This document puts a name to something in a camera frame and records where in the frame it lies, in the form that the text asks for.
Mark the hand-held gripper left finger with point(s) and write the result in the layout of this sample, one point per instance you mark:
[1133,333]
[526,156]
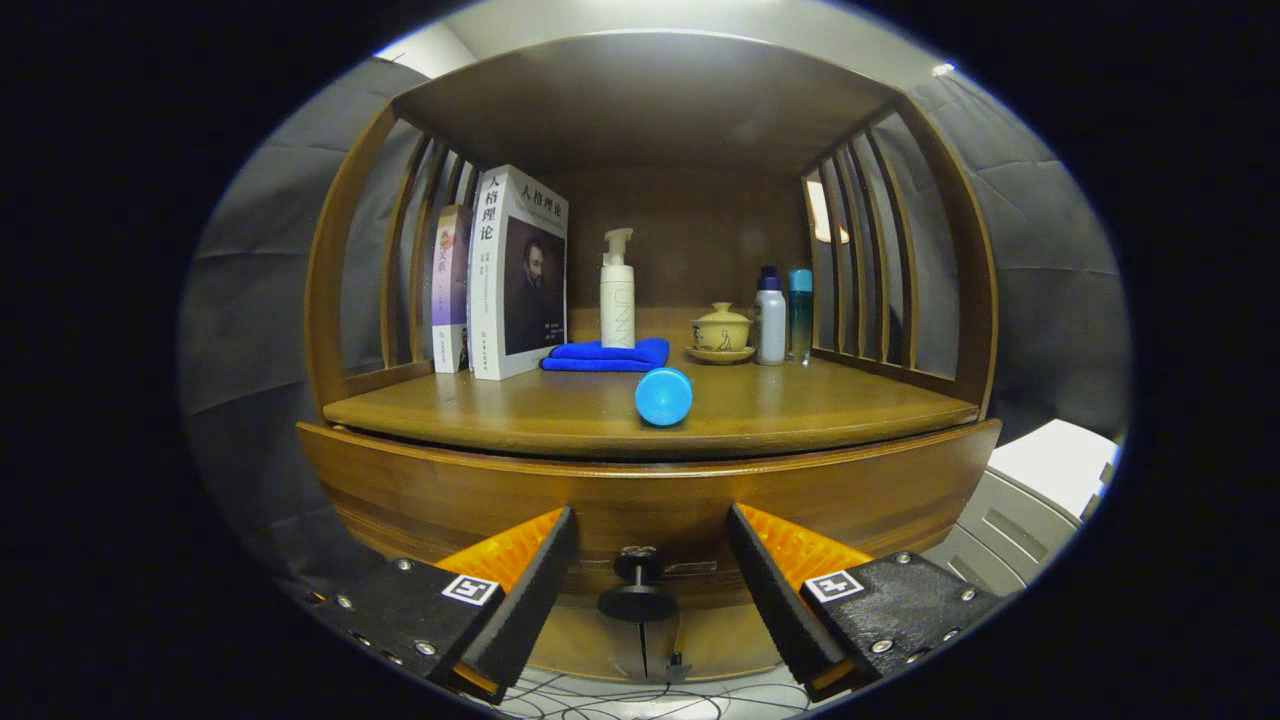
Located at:
[530,600]

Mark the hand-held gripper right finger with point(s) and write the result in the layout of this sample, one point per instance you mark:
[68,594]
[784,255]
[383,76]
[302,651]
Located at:
[770,600]

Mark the black drawer knob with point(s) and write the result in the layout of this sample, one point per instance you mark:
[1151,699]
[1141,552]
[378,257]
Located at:
[637,600]

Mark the wooden drawer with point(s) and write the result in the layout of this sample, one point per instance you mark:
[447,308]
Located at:
[650,490]

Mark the blue cosmetic tube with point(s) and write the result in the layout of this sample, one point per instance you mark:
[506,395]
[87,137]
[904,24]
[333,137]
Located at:
[663,397]

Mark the wooden countertop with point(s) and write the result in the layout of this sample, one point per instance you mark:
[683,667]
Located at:
[800,410]

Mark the wooden cabinet with slatted sides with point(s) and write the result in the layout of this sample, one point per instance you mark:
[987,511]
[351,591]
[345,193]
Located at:
[650,100]

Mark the beige saucer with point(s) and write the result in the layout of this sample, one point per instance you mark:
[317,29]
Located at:
[720,356]

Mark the blue folded cloth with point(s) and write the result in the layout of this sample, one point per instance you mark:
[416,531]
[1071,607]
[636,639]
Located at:
[600,356]

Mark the white bottle with blue cap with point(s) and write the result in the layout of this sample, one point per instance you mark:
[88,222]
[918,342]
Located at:
[770,325]

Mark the beige lidded teacup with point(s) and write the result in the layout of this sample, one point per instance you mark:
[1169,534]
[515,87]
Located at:
[722,328]

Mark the teal clear bottle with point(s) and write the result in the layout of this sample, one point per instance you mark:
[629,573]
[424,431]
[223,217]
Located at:
[800,315]

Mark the white pump bottle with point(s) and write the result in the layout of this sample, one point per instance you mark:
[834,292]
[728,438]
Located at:
[617,300]

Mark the purple book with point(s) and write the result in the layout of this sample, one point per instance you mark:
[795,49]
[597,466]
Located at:
[450,290]

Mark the white portrait book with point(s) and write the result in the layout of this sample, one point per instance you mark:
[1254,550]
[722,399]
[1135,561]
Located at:
[520,270]

